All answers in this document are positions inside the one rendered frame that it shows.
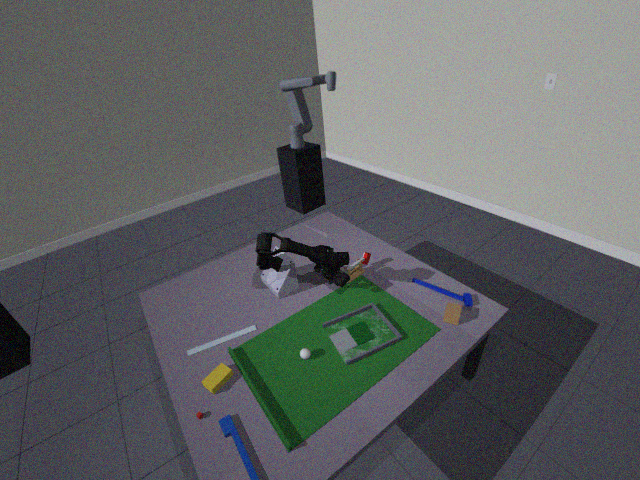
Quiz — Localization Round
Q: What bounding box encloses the green mat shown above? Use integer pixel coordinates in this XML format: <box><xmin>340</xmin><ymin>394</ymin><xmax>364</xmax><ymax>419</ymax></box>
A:
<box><xmin>233</xmin><ymin>275</ymin><xmax>440</xmax><ymax>449</ymax></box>

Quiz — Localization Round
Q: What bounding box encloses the yellow rectangular block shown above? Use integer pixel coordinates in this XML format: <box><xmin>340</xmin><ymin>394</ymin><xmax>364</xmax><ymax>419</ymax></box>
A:
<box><xmin>202</xmin><ymin>363</ymin><xmax>234</xmax><ymax>395</ymax></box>

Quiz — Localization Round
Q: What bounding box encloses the tan cube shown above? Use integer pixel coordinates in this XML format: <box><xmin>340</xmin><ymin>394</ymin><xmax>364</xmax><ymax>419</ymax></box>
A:
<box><xmin>443</xmin><ymin>303</ymin><xmax>462</xmax><ymax>326</ymax></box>

